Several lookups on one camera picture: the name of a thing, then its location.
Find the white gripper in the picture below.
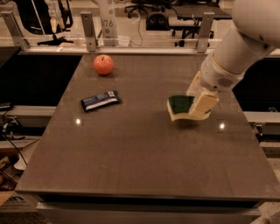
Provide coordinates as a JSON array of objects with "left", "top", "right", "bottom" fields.
[{"left": 186, "top": 53, "right": 244, "bottom": 119}]

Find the green and yellow sponge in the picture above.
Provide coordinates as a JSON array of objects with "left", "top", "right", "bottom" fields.
[{"left": 167, "top": 95, "right": 211, "bottom": 122}]

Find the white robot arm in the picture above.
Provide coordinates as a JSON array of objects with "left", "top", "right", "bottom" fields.
[{"left": 186, "top": 0, "right": 280, "bottom": 120}]

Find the blue rxbar blueberry bar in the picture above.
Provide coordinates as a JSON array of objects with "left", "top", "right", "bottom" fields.
[{"left": 80, "top": 90, "right": 122, "bottom": 112}]

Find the red apple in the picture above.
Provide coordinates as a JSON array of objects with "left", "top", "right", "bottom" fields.
[{"left": 93, "top": 54, "right": 114, "bottom": 75}]

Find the black office chair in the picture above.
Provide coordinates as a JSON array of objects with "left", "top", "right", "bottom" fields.
[{"left": 124, "top": 0, "right": 175, "bottom": 18}]

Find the white numbered pillar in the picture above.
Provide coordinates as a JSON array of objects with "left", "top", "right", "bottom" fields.
[{"left": 96, "top": 0, "right": 118, "bottom": 46}]

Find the cardboard box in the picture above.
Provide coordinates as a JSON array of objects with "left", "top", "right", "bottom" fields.
[{"left": 0, "top": 191, "right": 37, "bottom": 213}]

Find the right metal bracket post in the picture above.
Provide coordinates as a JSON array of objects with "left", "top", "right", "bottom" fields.
[{"left": 197, "top": 12, "right": 214, "bottom": 53}]

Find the metal bracket post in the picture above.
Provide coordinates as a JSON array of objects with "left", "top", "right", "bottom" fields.
[
  {"left": 1, "top": 11, "right": 30, "bottom": 50},
  {"left": 197, "top": 12, "right": 214, "bottom": 53},
  {"left": 80, "top": 11, "right": 98, "bottom": 52}
]

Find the black camera box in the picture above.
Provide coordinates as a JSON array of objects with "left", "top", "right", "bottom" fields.
[{"left": 146, "top": 12, "right": 170, "bottom": 31}]

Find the middle metal bracket post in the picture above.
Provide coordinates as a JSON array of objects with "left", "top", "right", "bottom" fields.
[{"left": 80, "top": 11, "right": 98, "bottom": 52}]

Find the left metal bracket post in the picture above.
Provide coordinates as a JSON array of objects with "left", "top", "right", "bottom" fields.
[{"left": 1, "top": 11, "right": 30, "bottom": 50}]

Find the black cable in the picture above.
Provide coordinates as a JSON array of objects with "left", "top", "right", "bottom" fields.
[{"left": 1, "top": 110, "right": 29, "bottom": 167}]

